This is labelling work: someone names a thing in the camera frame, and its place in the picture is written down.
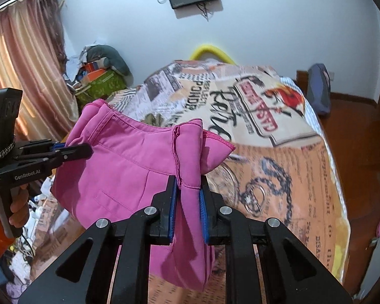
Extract olive green shorts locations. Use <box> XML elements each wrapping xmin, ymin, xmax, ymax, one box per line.
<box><xmin>144</xmin><ymin>113</ymin><xmax>182</xmax><ymax>126</ymax></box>

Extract green patterned bag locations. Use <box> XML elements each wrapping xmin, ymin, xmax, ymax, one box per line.
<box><xmin>74</xmin><ymin>71</ymin><xmax>127</xmax><ymax>110</ymax></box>

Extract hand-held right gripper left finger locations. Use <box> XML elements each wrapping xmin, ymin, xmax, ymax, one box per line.
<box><xmin>17</xmin><ymin>175</ymin><xmax>179</xmax><ymax>304</ymax></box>

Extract orange box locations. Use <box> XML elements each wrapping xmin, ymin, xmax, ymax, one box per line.
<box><xmin>82</xmin><ymin>63</ymin><xmax>110</xmax><ymax>81</ymax></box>

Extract grey blue backpack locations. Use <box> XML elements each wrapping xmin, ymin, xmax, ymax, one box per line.
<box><xmin>306</xmin><ymin>63</ymin><xmax>331</xmax><ymax>115</ymax></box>

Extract pink pants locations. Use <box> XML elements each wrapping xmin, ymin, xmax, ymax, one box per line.
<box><xmin>50</xmin><ymin>99</ymin><xmax>236</xmax><ymax>292</ymax></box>

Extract grey plush pillow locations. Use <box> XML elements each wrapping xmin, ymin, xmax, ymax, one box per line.
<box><xmin>85</xmin><ymin>45</ymin><xmax>130</xmax><ymax>77</ymax></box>

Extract pink striped curtain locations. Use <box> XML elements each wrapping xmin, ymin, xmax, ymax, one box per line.
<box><xmin>0</xmin><ymin>0</ymin><xmax>80</xmax><ymax>143</ymax></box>

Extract black dangling cable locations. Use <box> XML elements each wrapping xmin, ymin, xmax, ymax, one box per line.
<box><xmin>195</xmin><ymin>2</ymin><xmax>215</xmax><ymax>21</ymax></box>

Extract newspaper print blanket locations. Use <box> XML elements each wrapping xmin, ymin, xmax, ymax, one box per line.
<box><xmin>28</xmin><ymin>60</ymin><xmax>350</xmax><ymax>304</ymax></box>

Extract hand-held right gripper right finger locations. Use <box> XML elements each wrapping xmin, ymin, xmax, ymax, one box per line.
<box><xmin>199</xmin><ymin>175</ymin><xmax>352</xmax><ymax>304</ymax></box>

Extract person's left hand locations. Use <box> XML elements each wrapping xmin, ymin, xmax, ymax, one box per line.
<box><xmin>9</xmin><ymin>190</ymin><xmax>31</xmax><ymax>228</ymax></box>

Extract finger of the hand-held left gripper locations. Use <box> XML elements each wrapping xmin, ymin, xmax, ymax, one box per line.
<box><xmin>18</xmin><ymin>144</ymin><xmax>93</xmax><ymax>169</ymax></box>
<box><xmin>25</xmin><ymin>139</ymin><xmax>67</xmax><ymax>153</ymax></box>

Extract yellow foam tube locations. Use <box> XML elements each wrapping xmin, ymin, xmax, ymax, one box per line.
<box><xmin>190</xmin><ymin>44</ymin><xmax>233</xmax><ymax>64</ymax></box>

